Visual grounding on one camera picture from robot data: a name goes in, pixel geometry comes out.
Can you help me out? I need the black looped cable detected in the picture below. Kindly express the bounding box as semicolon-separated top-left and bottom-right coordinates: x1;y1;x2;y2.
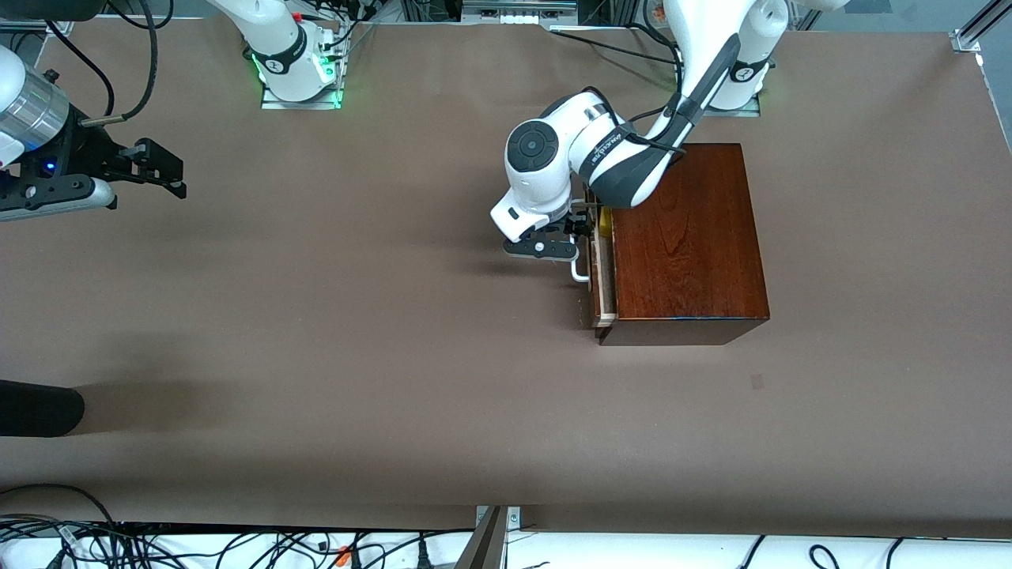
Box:
0;484;119;529

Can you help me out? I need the white power strip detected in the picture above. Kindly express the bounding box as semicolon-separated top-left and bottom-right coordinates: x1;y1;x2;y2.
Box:
461;0;580;27

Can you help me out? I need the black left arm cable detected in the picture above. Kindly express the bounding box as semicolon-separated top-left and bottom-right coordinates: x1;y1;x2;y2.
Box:
583;85;687;153

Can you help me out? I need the short black table cable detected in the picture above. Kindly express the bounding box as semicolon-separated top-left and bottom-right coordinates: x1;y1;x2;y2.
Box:
629;22;681;50

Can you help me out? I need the dark angled metal bar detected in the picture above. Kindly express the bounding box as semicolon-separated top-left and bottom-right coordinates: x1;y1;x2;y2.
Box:
455;506;508;569

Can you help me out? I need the black cable bundle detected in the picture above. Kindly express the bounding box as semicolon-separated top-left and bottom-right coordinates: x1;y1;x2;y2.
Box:
0;518;475;569

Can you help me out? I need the silver metal bracket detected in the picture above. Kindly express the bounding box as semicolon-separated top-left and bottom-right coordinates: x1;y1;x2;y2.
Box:
475;506;523;546

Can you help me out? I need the long black table cable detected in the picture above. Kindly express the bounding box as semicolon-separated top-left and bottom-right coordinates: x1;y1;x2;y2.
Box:
549;30;682;66

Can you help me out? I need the black cylindrical object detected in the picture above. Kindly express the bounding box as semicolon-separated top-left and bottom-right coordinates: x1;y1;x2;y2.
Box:
0;379;85;438

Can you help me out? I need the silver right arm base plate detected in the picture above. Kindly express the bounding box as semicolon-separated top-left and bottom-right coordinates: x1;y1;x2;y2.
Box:
261;75;346;111

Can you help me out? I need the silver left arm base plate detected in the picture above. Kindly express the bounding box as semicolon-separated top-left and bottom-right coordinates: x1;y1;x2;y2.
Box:
700;95;762;119

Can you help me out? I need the white lower shelf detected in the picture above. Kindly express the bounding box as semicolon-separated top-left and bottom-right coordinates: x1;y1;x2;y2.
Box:
0;528;1012;569

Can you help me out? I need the wooden drawer with white handle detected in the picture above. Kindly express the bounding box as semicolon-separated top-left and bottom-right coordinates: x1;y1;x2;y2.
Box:
571;190;619;330

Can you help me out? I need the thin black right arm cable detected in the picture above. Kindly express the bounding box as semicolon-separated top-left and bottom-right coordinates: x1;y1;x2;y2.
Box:
43;20;116;118

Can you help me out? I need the dark wooden drawer cabinet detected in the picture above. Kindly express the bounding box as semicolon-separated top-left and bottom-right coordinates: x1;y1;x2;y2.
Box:
597;143;771;346

